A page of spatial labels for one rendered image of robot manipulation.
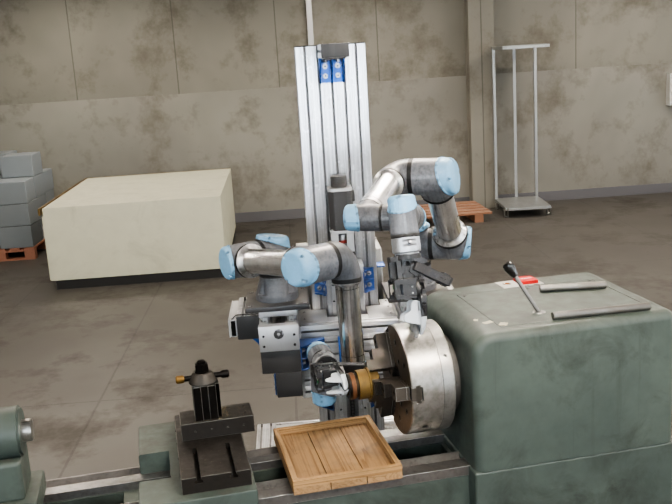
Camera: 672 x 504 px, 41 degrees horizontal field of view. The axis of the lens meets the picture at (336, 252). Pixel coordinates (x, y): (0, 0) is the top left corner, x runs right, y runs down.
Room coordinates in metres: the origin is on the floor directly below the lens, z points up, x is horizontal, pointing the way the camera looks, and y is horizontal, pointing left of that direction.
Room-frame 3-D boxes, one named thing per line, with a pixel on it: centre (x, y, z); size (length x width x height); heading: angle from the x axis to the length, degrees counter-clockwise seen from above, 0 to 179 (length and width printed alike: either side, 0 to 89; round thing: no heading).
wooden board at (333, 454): (2.38, 0.04, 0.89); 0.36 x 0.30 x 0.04; 12
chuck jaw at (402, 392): (2.32, -0.14, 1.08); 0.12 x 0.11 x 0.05; 12
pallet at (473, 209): (10.29, -1.16, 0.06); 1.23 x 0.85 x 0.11; 92
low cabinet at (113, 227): (9.08, 1.90, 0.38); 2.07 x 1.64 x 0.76; 3
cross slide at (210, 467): (2.32, 0.38, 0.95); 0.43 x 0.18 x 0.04; 12
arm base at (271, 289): (3.07, 0.22, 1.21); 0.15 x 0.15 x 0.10
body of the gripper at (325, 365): (2.49, 0.05, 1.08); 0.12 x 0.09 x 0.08; 11
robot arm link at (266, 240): (3.07, 0.22, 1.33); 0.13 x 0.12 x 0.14; 126
